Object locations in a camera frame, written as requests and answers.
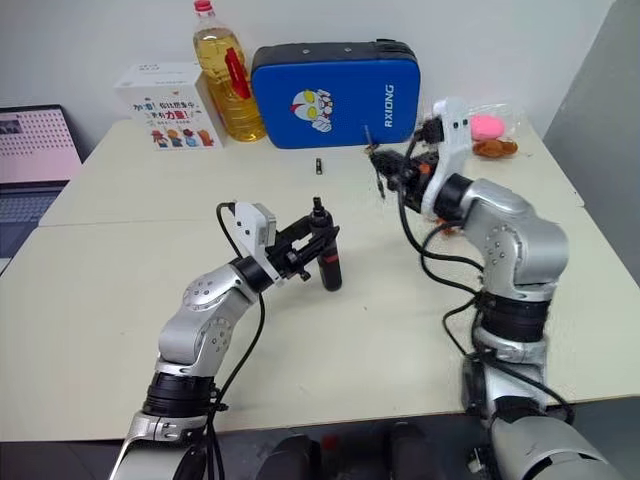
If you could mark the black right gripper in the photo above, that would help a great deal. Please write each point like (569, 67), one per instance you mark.
(417, 182)

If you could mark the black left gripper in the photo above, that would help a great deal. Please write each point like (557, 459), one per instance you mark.
(290, 257)

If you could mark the black electric screwdriver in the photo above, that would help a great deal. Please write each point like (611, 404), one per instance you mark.
(330, 267)

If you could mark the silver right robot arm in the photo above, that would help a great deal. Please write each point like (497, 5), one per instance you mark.
(520, 240)

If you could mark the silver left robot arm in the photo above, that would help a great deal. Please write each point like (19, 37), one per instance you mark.
(200, 320)

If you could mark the small metal screwdriver bit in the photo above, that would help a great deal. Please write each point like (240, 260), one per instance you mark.
(318, 166)

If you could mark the blue zip case cartoon print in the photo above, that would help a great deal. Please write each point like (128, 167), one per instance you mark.
(340, 95)

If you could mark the brown toy piece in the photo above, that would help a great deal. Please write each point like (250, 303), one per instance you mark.
(492, 148)

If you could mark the pink soft toy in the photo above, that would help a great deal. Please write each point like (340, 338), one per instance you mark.
(487, 126)

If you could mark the clear plastic bag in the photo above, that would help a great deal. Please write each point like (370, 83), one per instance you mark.
(510, 117)

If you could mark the cooking oil bottle red cap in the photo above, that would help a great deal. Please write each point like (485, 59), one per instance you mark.
(235, 95)

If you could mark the white printed cardboard box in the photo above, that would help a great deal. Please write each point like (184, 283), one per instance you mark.
(170, 110)

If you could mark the open laptop computer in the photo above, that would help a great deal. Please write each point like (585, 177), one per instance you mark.
(30, 150)

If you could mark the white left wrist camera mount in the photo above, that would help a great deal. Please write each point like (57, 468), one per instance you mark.
(248, 222)

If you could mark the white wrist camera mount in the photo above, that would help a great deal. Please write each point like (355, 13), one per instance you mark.
(452, 145)
(248, 222)

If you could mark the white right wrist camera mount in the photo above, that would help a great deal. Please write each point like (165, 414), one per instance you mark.
(452, 145)

